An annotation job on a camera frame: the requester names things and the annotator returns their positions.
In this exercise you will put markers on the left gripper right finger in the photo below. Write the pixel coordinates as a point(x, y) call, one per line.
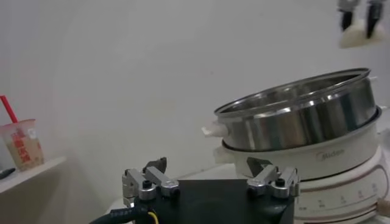
point(268, 180)

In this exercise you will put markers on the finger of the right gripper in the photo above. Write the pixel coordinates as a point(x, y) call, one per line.
point(372, 18)
point(345, 16)

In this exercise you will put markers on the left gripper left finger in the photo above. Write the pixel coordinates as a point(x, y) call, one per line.
point(152, 180)

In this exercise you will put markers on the white steamed baozi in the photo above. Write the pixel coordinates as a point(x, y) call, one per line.
point(356, 38)

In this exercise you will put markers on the stainless steel steamer basket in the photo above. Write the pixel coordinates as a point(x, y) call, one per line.
point(304, 128)

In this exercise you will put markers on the white electric cooker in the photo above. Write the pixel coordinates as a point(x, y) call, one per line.
point(335, 158)

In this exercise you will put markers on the white side table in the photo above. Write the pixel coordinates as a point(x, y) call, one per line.
point(30, 177)

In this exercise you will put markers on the milk tea plastic cup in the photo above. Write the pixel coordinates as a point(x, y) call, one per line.
point(24, 146)

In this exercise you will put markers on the small black device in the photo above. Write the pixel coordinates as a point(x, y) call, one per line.
point(6, 173)

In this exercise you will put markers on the red drinking straw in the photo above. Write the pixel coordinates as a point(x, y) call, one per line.
point(7, 108)

